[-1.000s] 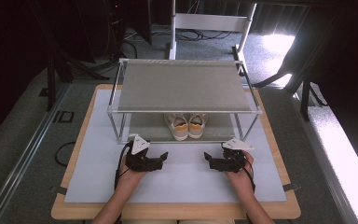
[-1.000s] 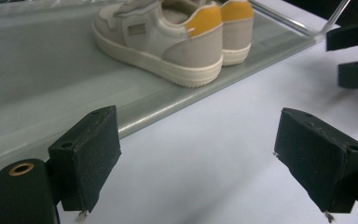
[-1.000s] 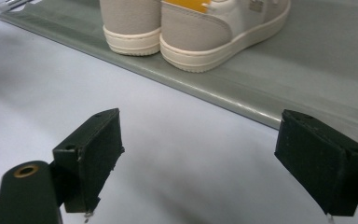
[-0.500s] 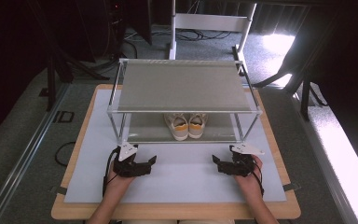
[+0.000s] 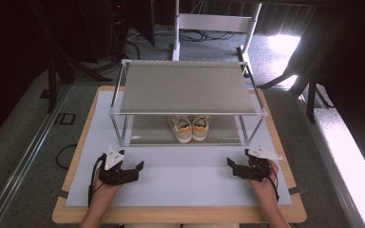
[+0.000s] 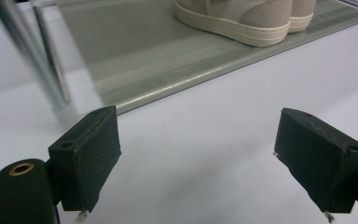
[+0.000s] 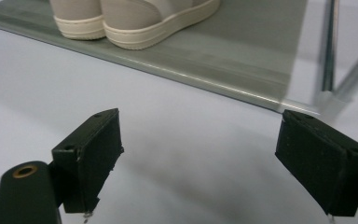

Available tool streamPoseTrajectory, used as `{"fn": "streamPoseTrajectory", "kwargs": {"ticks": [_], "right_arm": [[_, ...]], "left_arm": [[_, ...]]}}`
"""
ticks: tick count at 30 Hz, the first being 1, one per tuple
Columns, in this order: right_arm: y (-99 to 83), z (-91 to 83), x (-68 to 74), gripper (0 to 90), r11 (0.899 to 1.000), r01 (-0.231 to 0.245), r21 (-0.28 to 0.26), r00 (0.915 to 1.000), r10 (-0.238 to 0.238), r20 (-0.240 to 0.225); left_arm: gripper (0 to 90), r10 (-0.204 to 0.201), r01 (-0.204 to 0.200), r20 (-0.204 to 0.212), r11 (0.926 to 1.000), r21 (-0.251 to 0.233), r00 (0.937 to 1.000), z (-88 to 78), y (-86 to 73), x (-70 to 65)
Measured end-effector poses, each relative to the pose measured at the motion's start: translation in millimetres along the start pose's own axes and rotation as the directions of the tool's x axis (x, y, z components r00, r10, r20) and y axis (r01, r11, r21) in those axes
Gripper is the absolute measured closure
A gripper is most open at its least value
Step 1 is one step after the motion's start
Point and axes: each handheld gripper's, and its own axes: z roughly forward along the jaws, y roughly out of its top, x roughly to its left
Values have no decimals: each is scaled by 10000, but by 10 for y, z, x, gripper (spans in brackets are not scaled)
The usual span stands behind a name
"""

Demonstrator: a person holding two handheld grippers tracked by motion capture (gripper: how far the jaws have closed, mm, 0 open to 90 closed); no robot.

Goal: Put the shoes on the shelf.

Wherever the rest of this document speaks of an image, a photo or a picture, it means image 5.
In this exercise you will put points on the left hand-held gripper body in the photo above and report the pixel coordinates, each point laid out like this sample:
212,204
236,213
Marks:
114,171

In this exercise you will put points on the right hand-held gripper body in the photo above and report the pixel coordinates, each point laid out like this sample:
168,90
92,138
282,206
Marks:
256,166

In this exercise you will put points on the beige sneaker with orange heel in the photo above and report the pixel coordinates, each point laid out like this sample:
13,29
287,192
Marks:
182,131
200,129

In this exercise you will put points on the metal shoe rack grey shelves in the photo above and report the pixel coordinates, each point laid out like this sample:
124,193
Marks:
187,88

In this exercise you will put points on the person's left hand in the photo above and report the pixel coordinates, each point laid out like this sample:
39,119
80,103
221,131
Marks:
106,191

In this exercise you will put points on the person's right hand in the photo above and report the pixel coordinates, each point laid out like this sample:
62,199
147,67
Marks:
264,190

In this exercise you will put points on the white table mat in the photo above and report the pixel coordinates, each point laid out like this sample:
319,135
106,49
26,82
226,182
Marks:
177,183

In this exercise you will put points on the black tape strip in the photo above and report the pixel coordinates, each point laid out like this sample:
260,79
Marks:
59,193
297,190

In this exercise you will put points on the black floor plate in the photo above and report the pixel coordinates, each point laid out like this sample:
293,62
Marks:
65,118

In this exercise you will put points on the black metal stand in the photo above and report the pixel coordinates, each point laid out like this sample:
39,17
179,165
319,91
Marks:
60,72
310,95

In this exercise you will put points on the dark curtain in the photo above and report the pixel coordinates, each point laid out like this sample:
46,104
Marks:
345,38

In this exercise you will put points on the metal floor rail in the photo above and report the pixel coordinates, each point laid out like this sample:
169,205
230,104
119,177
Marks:
22,158

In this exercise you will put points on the white desk frame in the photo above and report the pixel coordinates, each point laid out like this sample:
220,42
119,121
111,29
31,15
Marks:
215,22

